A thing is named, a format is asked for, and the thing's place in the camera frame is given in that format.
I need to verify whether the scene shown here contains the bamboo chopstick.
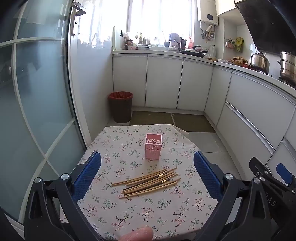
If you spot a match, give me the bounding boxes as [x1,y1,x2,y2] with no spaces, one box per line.
[119,181,178,199]
[111,169,166,187]
[124,178,181,197]
[121,172,178,195]
[121,171,178,194]
[125,167,177,186]

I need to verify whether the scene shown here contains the left hand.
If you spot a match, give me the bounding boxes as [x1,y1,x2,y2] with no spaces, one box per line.
[119,226,154,241]

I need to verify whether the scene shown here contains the right olive floor mat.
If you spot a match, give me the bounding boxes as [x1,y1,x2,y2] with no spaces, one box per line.
[172,113,215,133]

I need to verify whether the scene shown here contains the olive floor mat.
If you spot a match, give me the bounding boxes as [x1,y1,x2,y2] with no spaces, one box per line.
[129,111,174,125]
[172,113,215,133]

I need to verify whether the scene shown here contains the glass sliding door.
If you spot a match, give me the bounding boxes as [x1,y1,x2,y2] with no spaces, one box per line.
[1,1,85,223]

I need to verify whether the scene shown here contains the floral tablecloth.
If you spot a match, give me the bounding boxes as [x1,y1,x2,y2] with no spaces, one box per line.
[77,124,217,240]

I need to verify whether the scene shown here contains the pink perforated utensil holder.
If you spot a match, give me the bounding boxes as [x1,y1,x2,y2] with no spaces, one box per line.
[144,133,163,160]

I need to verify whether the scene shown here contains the left olive floor mat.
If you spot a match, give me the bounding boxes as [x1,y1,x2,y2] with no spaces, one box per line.
[129,111,174,125]

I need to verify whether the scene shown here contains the dark brown trash bin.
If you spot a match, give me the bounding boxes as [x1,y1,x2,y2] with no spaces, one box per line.
[108,91,133,123]

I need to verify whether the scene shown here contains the steel stockpot on stove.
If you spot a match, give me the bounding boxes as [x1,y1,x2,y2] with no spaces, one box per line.
[278,51,296,82]

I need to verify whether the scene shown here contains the basket of food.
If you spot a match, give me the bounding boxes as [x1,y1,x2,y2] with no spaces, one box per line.
[231,56,248,65]

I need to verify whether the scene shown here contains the black frying pan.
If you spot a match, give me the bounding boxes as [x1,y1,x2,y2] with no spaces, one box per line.
[181,49,208,58]

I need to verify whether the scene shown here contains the white electric kettle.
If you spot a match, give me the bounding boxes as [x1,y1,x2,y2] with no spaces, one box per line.
[208,45,216,58]

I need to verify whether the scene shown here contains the yellow green snack bag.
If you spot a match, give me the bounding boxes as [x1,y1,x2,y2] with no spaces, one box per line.
[234,37,244,53]

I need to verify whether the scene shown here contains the purple plush figure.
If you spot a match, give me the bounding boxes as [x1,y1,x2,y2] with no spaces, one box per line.
[169,33,182,47]

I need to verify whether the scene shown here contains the black range hood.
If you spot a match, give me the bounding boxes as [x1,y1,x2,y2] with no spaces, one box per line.
[235,1,295,54]

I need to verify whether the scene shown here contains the white water heater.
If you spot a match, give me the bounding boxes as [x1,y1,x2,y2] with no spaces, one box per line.
[197,0,219,26]

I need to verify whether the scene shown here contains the metal door handle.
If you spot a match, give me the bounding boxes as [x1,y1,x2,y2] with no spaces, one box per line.
[69,1,86,36]

